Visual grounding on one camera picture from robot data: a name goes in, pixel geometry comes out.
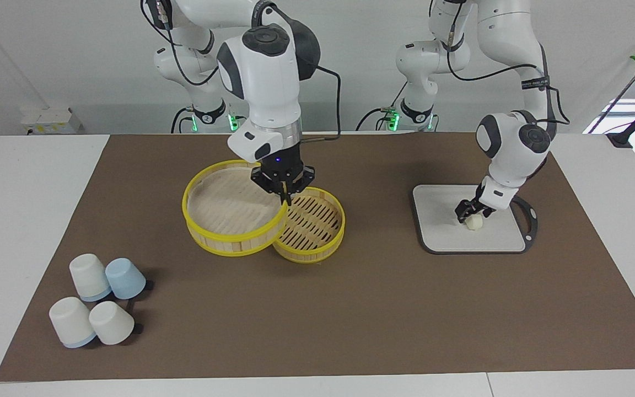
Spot cloth-lined bamboo steamer tier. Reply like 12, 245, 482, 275
181, 160, 289, 258

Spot bare bamboo steamer tier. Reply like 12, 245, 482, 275
271, 186, 346, 264

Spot white steamer liner cloth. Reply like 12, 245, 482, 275
188, 168, 284, 235

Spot white cutting board grey rim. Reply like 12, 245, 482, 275
412, 184, 539, 255

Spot brown table mat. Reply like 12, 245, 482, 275
0, 132, 635, 382

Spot light blue plastic cup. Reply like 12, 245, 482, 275
105, 258, 147, 300

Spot white plastic cup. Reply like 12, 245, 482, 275
49, 297, 97, 349
89, 301, 135, 346
69, 254, 112, 302

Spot white cardboard box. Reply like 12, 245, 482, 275
20, 108, 83, 135

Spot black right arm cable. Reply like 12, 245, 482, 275
141, 0, 342, 145

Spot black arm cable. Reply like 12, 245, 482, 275
141, 0, 342, 145
444, 0, 571, 125

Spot black base power cable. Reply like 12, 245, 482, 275
171, 106, 252, 134
355, 83, 406, 133

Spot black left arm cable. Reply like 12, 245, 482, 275
444, 0, 571, 125

